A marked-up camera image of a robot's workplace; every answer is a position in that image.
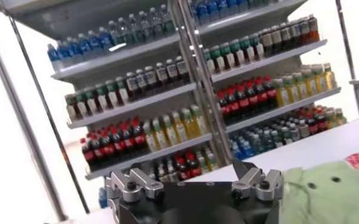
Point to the grey window frame post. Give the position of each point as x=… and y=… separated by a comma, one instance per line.
x=27, y=121

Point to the green cap tea bottle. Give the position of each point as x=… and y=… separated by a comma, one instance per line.
x=91, y=102
x=81, y=105
x=209, y=63
x=257, y=47
x=218, y=60
x=248, y=50
x=101, y=98
x=228, y=57
x=238, y=53
x=112, y=94
x=122, y=90
x=71, y=108

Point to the grey beverage shelf unit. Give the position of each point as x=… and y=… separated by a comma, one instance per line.
x=136, y=106
x=273, y=60

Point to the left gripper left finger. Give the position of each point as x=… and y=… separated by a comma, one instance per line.
x=136, y=182

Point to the black slanted metal pole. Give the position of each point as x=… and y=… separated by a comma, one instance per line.
x=45, y=106
x=345, y=39

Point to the red cap cola bottle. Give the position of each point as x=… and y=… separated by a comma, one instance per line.
x=109, y=149
x=234, y=106
x=99, y=152
x=225, y=109
x=89, y=156
x=140, y=139
x=253, y=100
x=119, y=146
x=243, y=103
x=271, y=93
x=262, y=96
x=129, y=142

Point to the beige label dark bottle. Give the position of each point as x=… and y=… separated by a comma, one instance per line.
x=266, y=41
x=276, y=38

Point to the blue label dark bottle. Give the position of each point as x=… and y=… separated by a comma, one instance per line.
x=172, y=72
x=182, y=68
x=295, y=32
x=286, y=35
x=132, y=86
x=313, y=27
x=141, y=82
x=161, y=75
x=304, y=30
x=151, y=79

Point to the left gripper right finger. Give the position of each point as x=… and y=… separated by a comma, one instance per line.
x=255, y=182

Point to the yellow juice bottle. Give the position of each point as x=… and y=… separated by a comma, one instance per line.
x=189, y=122
x=301, y=87
x=292, y=90
x=150, y=137
x=330, y=76
x=160, y=134
x=320, y=80
x=311, y=83
x=200, y=119
x=281, y=93
x=180, y=126
x=170, y=130

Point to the green shirt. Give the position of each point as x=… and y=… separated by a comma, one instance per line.
x=325, y=198

